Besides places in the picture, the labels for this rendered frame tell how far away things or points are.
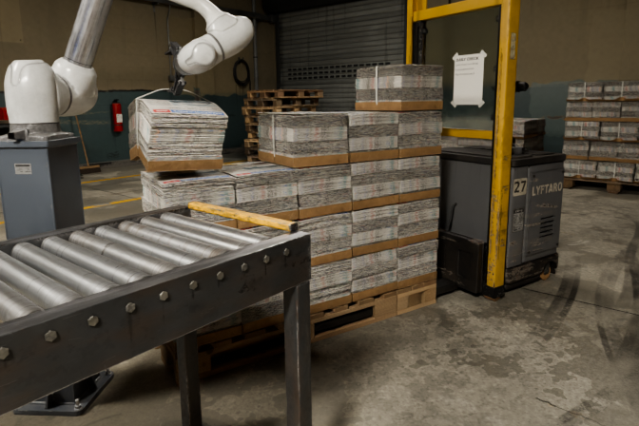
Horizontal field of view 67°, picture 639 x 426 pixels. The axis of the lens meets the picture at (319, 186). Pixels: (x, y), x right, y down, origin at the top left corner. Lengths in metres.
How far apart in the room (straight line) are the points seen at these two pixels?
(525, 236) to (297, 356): 2.04
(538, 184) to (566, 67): 5.34
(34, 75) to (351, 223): 1.40
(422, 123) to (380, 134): 0.27
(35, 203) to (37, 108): 0.32
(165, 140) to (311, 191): 0.68
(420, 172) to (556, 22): 6.10
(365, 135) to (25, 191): 1.39
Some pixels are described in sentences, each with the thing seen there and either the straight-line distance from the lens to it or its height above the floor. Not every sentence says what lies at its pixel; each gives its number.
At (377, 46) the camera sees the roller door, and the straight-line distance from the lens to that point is 9.63.
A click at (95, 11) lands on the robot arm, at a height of 1.45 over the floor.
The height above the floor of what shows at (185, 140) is 0.98.
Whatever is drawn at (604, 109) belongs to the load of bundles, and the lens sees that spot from 6.53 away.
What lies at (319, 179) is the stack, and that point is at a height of 0.77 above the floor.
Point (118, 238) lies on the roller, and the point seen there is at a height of 0.79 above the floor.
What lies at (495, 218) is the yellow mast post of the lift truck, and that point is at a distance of 2.75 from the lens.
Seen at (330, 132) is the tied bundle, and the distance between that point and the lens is 2.16.
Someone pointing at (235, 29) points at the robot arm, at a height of 1.37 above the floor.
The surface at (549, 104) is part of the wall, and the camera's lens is 8.33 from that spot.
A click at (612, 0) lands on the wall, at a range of 8.28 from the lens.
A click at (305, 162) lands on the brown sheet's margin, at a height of 0.86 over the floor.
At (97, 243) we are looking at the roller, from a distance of 1.27.
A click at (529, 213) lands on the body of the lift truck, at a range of 3.03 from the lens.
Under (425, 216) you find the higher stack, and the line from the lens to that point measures 2.60.
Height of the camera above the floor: 1.13
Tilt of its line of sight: 10 degrees down
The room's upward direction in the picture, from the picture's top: 1 degrees counter-clockwise
